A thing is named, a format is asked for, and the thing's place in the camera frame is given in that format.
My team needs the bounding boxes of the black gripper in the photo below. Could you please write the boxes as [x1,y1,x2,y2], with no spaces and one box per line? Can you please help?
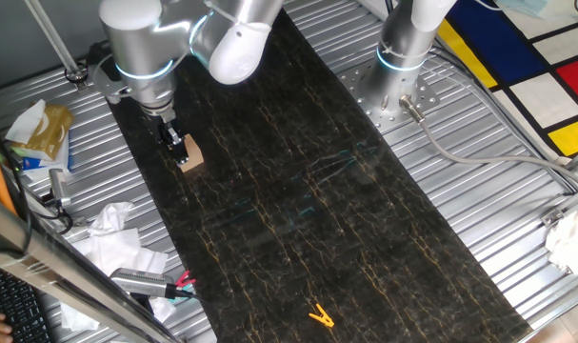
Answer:
[154,115,190,167]

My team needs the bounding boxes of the small wooden cube block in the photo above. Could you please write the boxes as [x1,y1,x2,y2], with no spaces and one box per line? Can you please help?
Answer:
[178,133,206,173]

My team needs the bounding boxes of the crumpled white tissue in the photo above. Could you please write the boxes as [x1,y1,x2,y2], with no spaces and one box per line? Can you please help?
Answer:
[88,201,135,237]

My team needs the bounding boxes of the yellow tissue pack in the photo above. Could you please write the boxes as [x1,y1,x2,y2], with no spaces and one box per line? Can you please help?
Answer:
[24,103,74,162]

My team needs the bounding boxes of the white paper sheet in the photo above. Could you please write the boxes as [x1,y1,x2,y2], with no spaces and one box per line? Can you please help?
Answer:
[59,227,178,333]

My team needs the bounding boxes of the red clothespin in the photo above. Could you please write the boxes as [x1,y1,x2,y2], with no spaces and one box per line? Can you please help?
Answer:
[173,270,197,290]

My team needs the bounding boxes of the blue white tissue pack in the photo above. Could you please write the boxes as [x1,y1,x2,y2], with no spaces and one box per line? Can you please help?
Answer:
[11,132,73,182]

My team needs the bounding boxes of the teal clothespin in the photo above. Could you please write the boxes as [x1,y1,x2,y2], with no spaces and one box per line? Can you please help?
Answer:
[169,283,195,301]

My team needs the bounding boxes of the white tissue sheet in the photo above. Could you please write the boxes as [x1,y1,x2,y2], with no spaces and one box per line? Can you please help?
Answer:
[5,98,48,145]

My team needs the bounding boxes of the black gold-veined marble mat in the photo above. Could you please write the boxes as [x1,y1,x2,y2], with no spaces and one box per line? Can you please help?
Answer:
[100,9,533,343]

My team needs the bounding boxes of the black keyboard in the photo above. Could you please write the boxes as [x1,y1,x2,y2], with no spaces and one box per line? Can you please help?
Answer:
[0,261,51,343]

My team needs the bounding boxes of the orange clothespin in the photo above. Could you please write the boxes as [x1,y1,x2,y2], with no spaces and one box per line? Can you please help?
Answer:
[308,303,336,329]

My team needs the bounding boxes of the grey box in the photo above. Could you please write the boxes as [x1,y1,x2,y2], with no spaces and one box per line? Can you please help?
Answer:
[481,50,527,93]

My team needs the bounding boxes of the light blue face mask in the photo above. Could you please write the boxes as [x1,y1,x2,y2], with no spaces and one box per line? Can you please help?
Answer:
[492,0,554,21]

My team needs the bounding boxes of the colourful squares floor mat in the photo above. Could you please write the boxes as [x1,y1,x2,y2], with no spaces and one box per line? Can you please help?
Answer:
[435,0,578,158]

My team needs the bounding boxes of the white cloth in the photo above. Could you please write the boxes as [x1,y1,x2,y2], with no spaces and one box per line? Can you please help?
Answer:
[544,199,578,275]

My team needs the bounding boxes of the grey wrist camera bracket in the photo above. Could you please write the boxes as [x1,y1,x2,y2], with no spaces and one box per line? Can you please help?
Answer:
[90,59,132,105]

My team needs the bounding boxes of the silver depth camera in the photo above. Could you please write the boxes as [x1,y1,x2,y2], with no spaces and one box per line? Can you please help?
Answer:
[110,267,176,300]

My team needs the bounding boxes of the black camera cable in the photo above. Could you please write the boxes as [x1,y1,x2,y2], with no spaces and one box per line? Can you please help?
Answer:
[167,285,213,306]

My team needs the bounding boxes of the metal pole with ring base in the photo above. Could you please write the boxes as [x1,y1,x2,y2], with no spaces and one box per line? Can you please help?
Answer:
[24,0,90,91]

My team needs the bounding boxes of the aluminium frame beam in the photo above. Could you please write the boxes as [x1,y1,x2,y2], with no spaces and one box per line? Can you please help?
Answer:
[0,190,180,343]

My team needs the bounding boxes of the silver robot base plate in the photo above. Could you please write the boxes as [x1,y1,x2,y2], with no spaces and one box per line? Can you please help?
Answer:
[338,61,442,134]

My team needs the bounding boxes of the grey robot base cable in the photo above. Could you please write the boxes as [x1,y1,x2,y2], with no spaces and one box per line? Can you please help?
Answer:
[398,94,578,190]

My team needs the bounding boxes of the metal corner bracket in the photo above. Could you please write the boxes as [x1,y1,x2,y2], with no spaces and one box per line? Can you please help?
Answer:
[539,207,567,229]

